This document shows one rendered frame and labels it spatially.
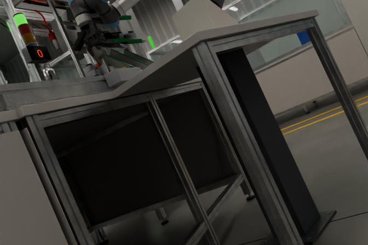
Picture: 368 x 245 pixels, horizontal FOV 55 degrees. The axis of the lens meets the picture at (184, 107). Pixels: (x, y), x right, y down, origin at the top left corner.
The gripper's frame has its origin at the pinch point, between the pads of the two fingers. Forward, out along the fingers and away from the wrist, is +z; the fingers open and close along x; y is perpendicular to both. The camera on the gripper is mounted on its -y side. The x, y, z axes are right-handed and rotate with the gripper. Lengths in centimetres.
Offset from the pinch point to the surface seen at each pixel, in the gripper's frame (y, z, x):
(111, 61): -6.3, -3.4, 21.7
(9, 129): 16, 26, -78
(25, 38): -17.4, -21.8, -21.3
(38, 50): -15.4, -14.6, -18.8
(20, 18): -16.1, -31.1, -20.6
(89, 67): -5.0, 0.1, -2.1
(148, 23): -338, -284, 861
